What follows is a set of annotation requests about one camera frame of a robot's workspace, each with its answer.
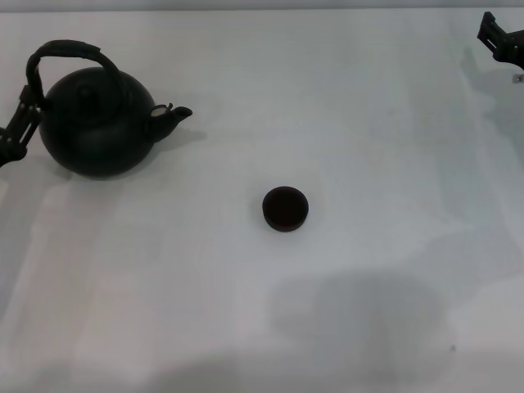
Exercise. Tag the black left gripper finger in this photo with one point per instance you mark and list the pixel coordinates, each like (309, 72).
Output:
(12, 153)
(24, 118)

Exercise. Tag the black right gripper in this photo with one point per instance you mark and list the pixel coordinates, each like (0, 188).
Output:
(511, 47)

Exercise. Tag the black round teapot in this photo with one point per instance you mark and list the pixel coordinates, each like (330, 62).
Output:
(98, 135)

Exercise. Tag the dark brown teacup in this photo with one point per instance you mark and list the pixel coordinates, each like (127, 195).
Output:
(285, 209)

